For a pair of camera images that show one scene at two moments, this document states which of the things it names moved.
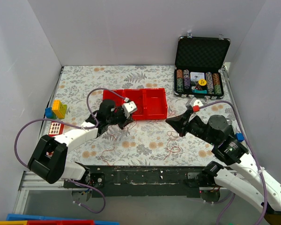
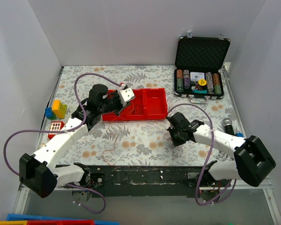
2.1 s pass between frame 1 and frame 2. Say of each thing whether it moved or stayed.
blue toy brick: stayed
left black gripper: moved
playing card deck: stayed
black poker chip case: stayed
